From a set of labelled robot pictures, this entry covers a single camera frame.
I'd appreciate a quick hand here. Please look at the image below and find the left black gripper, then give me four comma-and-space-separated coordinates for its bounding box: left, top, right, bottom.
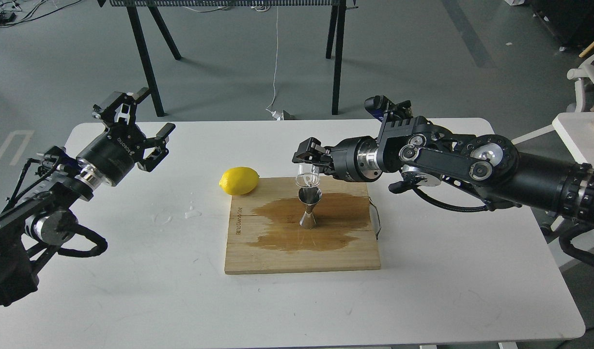
77, 87, 176, 187

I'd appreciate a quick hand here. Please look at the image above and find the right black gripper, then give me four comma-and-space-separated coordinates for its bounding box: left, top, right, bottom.
292, 136, 381, 182

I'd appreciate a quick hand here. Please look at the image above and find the clear plastic cup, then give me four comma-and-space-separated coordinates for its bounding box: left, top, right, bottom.
295, 163, 321, 188

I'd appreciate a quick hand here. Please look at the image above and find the steel jigger measuring cup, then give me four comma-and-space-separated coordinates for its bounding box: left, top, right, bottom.
298, 187, 322, 229

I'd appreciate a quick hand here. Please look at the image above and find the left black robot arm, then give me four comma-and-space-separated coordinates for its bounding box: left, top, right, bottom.
0, 88, 175, 306

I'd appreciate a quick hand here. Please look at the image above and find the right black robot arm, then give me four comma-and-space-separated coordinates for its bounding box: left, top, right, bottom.
292, 95, 594, 267

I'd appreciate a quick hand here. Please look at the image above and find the white power adapter on floor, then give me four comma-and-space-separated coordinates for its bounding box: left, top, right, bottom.
266, 109, 295, 121

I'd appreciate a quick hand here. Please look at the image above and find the yellow lemon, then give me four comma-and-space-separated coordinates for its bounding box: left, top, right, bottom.
218, 167, 260, 196

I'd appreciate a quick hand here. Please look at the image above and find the wooden cutting board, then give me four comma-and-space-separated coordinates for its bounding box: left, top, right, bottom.
224, 177, 381, 275

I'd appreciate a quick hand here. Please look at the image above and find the white side table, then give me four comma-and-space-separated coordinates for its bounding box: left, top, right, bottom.
551, 112, 594, 257

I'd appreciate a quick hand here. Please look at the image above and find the white office chair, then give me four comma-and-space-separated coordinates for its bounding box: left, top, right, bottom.
567, 54, 594, 113

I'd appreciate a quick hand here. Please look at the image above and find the black metal frame table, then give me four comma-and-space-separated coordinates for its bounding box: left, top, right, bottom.
92, 0, 357, 117

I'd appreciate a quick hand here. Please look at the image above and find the white hanging cable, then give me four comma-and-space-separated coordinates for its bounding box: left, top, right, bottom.
266, 6, 281, 113

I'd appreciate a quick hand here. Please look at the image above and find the cable bundle on floor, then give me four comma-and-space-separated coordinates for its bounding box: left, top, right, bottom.
0, 0, 84, 34

